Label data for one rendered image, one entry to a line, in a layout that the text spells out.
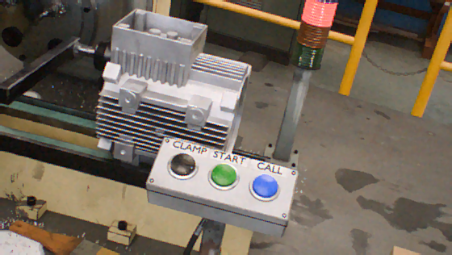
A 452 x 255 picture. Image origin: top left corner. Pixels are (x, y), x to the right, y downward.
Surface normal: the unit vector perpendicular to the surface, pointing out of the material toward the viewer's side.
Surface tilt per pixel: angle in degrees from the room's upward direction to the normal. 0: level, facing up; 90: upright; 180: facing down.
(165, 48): 90
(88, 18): 90
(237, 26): 90
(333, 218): 0
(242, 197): 27
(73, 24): 90
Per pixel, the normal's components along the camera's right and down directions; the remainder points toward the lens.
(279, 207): 0.07, -0.57
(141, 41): -0.20, 0.44
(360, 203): 0.18, -0.87
